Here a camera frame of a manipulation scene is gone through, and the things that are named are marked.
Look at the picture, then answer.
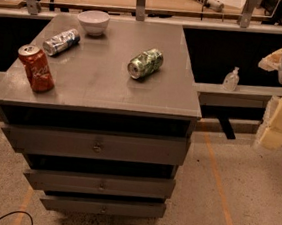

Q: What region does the grey drawer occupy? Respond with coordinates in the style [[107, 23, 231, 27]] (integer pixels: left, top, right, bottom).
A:
[[1, 124, 190, 166], [40, 195, 166, 218], [24, 169, 176, 199]]

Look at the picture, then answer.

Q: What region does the top grey drawer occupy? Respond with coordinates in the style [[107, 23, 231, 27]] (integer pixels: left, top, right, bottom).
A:
[[1, 124, 190, 166]]

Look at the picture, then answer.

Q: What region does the grey drawer cabinet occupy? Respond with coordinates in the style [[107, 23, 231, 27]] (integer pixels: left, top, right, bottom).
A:
[[0, 4, 212, 225]]

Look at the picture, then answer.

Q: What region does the bottom grey drawer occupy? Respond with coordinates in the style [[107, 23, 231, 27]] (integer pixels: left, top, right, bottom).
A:
[[40, 195, 166, 218]]

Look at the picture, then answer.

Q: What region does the black grey flexible tripod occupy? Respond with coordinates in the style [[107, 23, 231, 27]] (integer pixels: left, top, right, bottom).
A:
[[195, 0, 224, 12]]

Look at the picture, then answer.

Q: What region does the silver blue crushed can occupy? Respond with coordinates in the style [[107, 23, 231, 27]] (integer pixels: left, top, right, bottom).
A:
[[42, 29, 81, 56]]

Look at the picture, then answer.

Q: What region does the green soda can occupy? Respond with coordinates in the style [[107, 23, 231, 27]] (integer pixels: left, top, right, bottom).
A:
[[127, 48, 164, 80]]

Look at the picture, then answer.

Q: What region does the middle grey drawer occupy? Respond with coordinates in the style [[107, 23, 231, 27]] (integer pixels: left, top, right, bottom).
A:
[[24, 169, 176, 199]]

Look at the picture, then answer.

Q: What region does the white bowl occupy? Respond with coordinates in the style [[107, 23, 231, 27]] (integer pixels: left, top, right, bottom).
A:
[[77, 10, 110, 36]]

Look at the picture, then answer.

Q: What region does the red soda can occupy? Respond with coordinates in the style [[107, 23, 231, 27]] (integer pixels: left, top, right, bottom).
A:
[[18, 44, 54, 93]]

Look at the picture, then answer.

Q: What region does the black cable on floor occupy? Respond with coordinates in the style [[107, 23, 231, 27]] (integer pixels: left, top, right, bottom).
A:
[[0, 208, 36, 225]]

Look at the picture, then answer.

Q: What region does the clear sanitizer bottle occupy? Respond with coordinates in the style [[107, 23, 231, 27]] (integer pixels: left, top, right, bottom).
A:
[[222, 67, 239, 92]]

